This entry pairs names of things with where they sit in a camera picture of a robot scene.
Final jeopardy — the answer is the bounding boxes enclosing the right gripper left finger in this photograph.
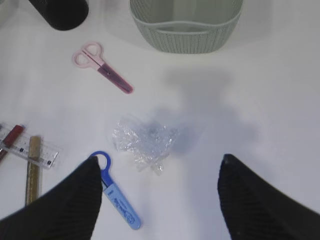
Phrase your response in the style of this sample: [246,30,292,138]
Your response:
[0,156,103,240]

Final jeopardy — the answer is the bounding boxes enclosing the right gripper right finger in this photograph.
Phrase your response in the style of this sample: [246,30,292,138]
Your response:
[217,154,320,240]

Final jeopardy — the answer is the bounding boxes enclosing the blue scissors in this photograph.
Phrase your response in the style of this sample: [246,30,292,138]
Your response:
[90,150,142,230]

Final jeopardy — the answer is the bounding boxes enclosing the clear plastic sheet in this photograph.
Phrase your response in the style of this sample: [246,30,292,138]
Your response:
[112,117,179,176]

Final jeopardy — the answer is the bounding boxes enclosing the pink scissors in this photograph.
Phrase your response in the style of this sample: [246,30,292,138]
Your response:
[72,41,134,94]

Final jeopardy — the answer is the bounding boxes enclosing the gold glitter pen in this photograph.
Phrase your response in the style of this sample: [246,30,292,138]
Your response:
[25,135,42,206]

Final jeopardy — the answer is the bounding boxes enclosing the clear plastic ruler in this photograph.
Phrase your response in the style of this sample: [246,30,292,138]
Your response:
[0,124,60,169]

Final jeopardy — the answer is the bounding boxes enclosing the red glitter pen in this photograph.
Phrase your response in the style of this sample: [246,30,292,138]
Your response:
[0,125,25,161]

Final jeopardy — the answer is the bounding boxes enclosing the black mesh pen holder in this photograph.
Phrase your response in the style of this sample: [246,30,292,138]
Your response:
[29,0,89,31]

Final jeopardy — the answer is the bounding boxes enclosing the green woven plastic basket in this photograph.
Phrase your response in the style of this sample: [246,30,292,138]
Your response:
[129,0,243,54]

